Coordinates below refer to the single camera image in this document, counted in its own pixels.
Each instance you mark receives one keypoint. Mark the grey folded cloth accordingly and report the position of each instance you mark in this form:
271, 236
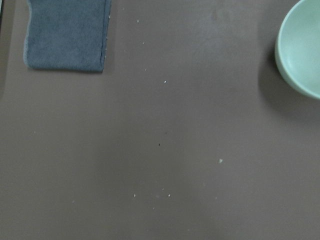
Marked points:
67, 35

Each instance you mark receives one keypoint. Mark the mint green ceramic bowl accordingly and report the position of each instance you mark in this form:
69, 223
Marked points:
297, 48

